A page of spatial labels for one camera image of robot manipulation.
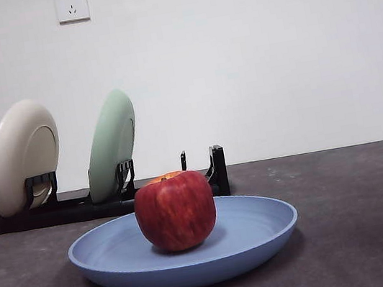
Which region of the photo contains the blue plate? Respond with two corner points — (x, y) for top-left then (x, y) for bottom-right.
(62, 184), (308, 287)

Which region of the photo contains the black plate rack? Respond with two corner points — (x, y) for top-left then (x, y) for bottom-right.
(0, 143), (232, 236)

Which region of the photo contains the cream plate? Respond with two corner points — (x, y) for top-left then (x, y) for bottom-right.
(0, 94), (71, 219)

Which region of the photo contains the pale green plate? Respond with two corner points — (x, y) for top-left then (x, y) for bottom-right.
(74, 86), (149, 205)

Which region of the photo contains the red apple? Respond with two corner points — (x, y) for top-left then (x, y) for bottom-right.
(129, 165), (223, 258)

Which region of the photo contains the white wall socket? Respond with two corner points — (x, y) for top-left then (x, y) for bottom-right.
(55, 0), (92, 26)

